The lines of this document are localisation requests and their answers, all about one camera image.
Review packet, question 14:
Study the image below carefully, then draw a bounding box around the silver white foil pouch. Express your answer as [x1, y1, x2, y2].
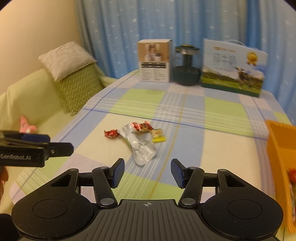
[118, 124, 157, 166]

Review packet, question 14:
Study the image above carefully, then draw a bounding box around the red brown candy wrapper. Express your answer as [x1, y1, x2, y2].
[131, 121, 153, 133]

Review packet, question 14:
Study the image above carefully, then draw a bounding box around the red square candy packet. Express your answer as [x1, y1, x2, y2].
[288, 169, 296, 185]

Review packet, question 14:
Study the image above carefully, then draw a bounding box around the person's left hand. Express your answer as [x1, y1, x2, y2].
[0, 167, 9, 200]

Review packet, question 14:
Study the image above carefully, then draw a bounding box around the pink plush toy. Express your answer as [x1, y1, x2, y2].
[20, 115, 37, 133]

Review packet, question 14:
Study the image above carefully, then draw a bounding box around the small red candy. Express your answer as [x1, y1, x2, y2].
[104, 129, 120, 139]

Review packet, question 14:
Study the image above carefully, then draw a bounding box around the yellow small candy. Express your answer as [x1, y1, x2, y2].
[151, 128, 167, 143]

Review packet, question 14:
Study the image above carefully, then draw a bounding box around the light green sofa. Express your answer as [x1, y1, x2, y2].
[1, 69, 119, 214]

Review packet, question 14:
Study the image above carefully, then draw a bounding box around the checked tablecloth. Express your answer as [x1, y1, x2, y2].
[9, 69, 293, 241]

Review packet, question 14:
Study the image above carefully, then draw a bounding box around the green zigzag cushion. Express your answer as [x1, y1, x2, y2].
[55, 64, 103, 116]

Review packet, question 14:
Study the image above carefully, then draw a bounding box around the beige top cushion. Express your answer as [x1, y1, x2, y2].
[37, 41, 96, 82]

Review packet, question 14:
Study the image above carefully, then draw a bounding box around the orange plastic tray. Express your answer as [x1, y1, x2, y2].
[265, 120, 295, 233]

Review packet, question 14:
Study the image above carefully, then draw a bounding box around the dark green glass jar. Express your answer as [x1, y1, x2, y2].
[173, 44, 201, 86]

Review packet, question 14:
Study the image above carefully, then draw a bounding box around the blue milk carton box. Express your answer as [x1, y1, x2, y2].
[201, 39, 268, 97]

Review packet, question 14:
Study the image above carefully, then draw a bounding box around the white beige product box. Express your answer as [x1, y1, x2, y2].
[137, 39, 172, 83]

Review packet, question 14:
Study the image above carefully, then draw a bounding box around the blue star curtain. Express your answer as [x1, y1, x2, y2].
[75, 0, 295, 123]

